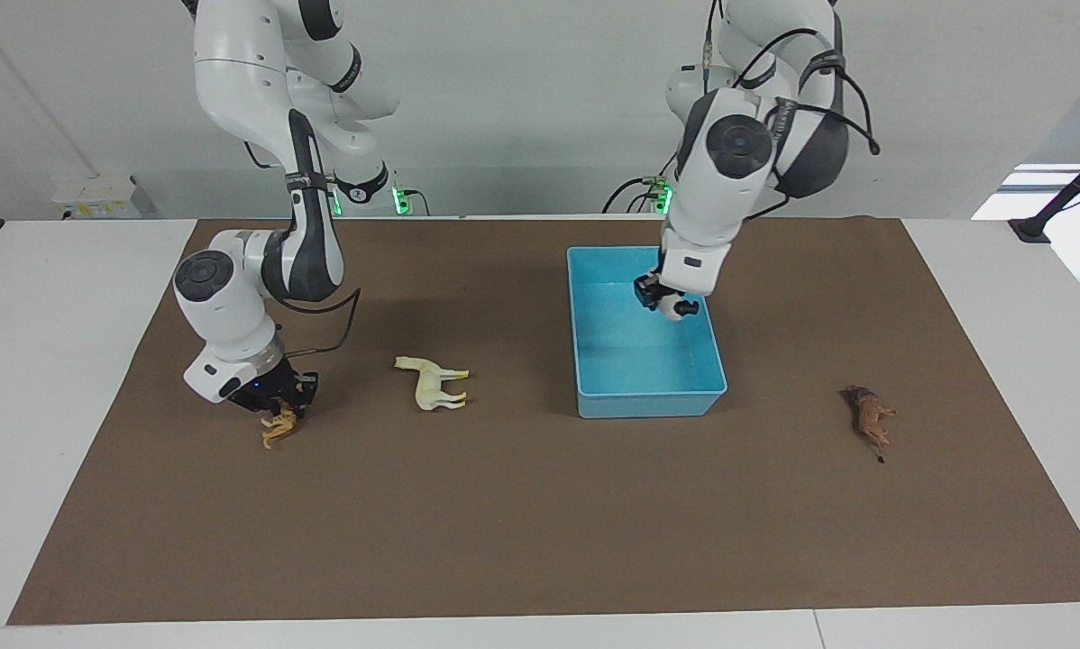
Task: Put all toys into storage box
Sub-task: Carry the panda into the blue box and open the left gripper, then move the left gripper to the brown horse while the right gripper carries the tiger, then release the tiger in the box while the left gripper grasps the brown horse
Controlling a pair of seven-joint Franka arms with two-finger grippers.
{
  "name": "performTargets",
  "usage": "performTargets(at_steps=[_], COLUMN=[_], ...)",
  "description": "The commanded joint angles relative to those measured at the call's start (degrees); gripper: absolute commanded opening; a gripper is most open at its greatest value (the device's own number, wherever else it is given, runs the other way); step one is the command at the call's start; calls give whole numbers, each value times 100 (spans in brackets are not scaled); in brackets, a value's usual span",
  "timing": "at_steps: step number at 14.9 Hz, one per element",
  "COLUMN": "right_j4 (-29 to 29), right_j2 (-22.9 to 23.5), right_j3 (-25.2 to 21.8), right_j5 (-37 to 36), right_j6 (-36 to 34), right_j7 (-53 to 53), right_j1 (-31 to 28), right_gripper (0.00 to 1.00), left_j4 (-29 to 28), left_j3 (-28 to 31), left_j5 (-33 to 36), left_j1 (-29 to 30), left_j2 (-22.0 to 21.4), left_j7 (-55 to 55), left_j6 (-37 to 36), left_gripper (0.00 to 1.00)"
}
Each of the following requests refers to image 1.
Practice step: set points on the brown table mat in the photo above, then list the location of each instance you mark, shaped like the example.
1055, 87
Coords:
504, 514

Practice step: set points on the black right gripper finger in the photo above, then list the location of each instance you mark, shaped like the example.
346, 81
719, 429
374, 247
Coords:
284, 410
307, 392

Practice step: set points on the white background box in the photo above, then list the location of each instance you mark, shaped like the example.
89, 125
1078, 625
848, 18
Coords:
98, 198

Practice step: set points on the orange striped tiger toy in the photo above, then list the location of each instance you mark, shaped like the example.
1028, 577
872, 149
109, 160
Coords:
279, 430

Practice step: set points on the black white panda toy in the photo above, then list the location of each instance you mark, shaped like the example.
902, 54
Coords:
687, 309

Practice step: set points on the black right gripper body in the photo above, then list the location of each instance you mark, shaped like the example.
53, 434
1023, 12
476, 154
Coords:
270, 392

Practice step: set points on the light blue storage box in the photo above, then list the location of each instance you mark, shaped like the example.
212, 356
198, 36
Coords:
644, 361

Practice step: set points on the cream white horse toy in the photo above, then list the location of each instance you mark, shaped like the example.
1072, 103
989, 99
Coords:
428, 385

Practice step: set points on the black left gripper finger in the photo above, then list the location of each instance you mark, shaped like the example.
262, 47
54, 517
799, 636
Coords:
646, 303
670, 303

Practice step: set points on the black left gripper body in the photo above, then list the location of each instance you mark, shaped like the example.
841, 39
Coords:
653, 287

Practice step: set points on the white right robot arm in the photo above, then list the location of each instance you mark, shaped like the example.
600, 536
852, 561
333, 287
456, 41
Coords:
260, 99

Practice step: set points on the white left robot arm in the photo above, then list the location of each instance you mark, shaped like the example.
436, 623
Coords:
738, 180

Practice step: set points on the black camera stand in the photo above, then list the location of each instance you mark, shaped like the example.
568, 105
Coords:
1058, 203

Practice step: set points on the brown lion toy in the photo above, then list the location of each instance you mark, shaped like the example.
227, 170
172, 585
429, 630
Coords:
867, 413

